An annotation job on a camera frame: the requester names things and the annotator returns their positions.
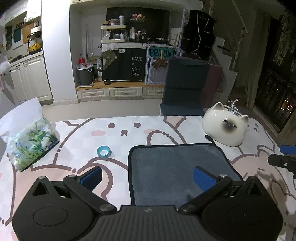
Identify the cartoon bear tablecloth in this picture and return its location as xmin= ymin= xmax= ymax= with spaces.
xmin=1 ymin=116 xmax=295 ymax=240

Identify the black have a nice day cloth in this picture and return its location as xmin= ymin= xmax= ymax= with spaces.
xmin=102 ymin=48 xmax=147 ymax=82

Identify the blue tape roll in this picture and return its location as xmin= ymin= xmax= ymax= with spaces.
xmin=97 ymin=146 xmax=112 ymax=159

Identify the white kitchen cabinet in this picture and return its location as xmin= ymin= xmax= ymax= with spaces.
xmin=10 ymin=52 xmax=53 ymax=103

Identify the white cat-shaped ceramic bowl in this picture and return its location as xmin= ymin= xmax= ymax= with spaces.
xmin=202 ymin=102 xmax=249 ymax=147

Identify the floral tissue pack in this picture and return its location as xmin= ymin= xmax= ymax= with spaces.
xmin=1 ymin=97 xmax=59 ymax=172

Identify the poison sign pegboard crate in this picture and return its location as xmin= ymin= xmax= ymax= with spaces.
xmin=145 ymin=44 xmax=176 ymax=85

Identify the white two-tier shelf rack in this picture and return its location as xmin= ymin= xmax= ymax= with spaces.
xmin=101 ymin=25 xmax=126 ymax=44

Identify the silver ornament behind cat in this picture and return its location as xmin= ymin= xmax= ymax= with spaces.
xmin=228 ymin=98 xmax=239 ymax=116

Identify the black hanging jacket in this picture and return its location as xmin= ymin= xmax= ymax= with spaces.
xmin=181 ymin=10 xmax=215 ymax=61

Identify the grey towel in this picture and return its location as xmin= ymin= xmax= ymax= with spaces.
xmin=128 ymin=143 xmax=243 ymax=207

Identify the dark grey trash bin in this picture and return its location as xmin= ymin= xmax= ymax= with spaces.
xmin=76 ymin=63 xmax=94 ymax=85

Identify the dark upholstered chair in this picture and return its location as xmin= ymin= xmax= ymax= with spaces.
xmin=160 ymin=57 xmax=210 ymax=116

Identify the white drawer cabinet bench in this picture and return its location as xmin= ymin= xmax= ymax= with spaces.
xmin=76 ymin=81 xmax=164 ymax=102

